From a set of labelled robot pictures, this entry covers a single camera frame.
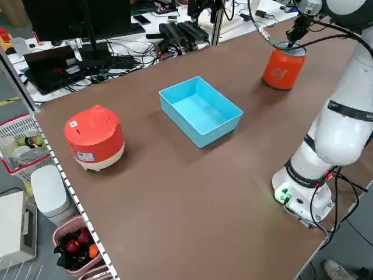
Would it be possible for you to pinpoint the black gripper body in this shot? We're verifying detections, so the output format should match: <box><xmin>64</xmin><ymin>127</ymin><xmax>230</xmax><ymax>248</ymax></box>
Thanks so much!
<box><xmin>286</xmin><ymin>15</ymin><xmax>311</xmax><ymax>41</ymax></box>

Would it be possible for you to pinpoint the grey swing lid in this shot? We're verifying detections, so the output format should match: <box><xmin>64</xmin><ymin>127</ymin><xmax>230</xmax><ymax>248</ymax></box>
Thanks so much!
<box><xmin>276</xmin><ymin>41</ymin><xmax>308</xmax><ymax>57</ymax></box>

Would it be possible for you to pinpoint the orange cylindrical bin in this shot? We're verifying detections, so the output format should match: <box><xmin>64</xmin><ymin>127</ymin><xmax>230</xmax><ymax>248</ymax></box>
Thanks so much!
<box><xmin>262</xmin><ymin>41</ymin><xmax>308</xmax><ymax>90</ymax></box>

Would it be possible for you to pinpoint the blue plastic tray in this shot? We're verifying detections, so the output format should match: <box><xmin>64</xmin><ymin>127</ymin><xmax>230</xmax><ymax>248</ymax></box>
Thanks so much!
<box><xmin>158</xmin><ymin>76</ymin><xmax>244</xmax><ymax>149</ymax></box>

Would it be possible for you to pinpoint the white rounded waste bin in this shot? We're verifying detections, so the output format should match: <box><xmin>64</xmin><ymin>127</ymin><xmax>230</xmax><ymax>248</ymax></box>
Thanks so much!
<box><xmin>30</xmin><ymin>164</ymin><xmax>75</xmax><ymax>226</ymax></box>

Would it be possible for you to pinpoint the long black power supply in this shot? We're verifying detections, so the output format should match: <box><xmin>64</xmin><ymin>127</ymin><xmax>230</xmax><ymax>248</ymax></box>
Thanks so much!
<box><xmin>159</xmin><ymin>22</ymin><xmax>189</xmax><ymax>44</ymax></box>
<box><xmin>176</xmin><ymin>20</ymin><xmax>210</xmax><ymax>44</ymax></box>

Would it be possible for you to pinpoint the black phone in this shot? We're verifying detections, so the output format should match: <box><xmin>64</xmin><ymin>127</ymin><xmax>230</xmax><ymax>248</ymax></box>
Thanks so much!
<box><xmin>133</xmin><ymin>14</ymin><xmax>152</xmax><ymax>25</ymax></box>

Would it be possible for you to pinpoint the red and beige rice cooker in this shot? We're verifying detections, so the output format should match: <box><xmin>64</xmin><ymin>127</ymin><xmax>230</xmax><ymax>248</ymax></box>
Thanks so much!
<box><xmin>64</xmin><ymin>104</ymin><xmax>126</xmax><ymax>172</ymax></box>

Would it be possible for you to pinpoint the black monitor with stand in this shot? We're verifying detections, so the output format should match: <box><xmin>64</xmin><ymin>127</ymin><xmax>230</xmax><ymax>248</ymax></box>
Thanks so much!
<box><xmin>22</xmin><ymin>0</ymin><xmax>132</xmax><ymax>67</ymax></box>

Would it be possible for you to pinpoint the black laptop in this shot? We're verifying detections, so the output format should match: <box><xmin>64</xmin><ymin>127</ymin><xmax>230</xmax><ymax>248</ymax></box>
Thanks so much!
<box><xmin>23</xmin><ymin>45</ymin><xmax>87</xmax><ymax>96</ymax></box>

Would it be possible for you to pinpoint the clear plastic cup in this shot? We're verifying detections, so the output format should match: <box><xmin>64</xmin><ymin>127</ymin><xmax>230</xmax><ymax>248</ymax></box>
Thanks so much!
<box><xmin>11</xmin><ymin>37</ymin><xmax>27</xmax><ymax>55</ymax></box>

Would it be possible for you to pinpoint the white basket red rim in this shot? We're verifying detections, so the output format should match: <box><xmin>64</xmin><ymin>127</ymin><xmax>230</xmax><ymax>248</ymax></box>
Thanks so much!
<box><xmin>0</xmin><ymin>113</ymin><xmax>52</xmax><ymax>179</ymax></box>

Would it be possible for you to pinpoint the red apple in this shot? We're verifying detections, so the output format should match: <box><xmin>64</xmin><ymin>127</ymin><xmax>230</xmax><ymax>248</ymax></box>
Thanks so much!
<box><xmin>77</xmin><ymin>230</ymin><xmax>91</xmax><ymax>245</ymax></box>
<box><xmin>65</xmin><ymin>239</ymin><xmax>80</xmax><ymax>253</ymax></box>

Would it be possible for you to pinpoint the pink plastic basket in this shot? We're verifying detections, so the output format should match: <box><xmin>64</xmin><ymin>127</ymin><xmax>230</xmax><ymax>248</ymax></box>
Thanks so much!
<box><xmin>52</xmin><ymin>215</ymin><xmax>105</xmax><ymax>277</ymax></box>
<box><xmin>77</xmin><ymin>264</ymin><xmax>117</xmax><ymax>280</ymax></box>

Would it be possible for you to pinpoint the yellow and red toy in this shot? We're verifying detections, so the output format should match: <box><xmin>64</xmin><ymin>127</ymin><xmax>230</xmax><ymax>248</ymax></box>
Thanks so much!
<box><xmin>0</xmin><ymin>27</ymin><xmax>14</xmax><ymax>55</ymax></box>

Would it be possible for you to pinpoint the black plastic bag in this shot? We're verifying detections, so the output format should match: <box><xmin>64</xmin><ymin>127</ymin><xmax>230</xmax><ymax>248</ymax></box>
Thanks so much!
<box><xmin>54</xmin><ymin>230</ymin><xmax>98</xmax><ymax>271</ymax></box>

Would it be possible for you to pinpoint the white metal cabinet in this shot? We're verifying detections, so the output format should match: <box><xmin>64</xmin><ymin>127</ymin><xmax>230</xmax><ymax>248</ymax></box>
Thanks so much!
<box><xmin>0</xmin><ymin>191</ymin><xmax>38</xmax><ymax>263</ymax></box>

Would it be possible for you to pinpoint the black arm cable with connector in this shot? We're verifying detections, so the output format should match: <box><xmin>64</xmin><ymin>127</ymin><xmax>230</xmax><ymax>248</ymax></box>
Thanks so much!
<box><xmin>247</xmin><ymin>0</ymin><xmax>295</xmax><ymax>52</ymax></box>

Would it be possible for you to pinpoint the aluminium frame post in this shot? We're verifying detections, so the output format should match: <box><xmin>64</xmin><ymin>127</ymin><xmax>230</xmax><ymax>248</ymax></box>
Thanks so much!
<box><xmin>209</xmin><ymin>0</ymin><xmax>226</xmax><ymax>47</ymax></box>
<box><xmin>0</xmin><ymin>46</ymin><xmax>42</xmax><ymax>115</ymax></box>

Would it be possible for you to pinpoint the perforated aluminium table rail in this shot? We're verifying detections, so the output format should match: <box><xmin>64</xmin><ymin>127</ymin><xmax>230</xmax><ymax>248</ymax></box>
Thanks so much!
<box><xmin>34</xmin><ymin>112</ymin><xmax>121</xmax><ymax>280</ymax></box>

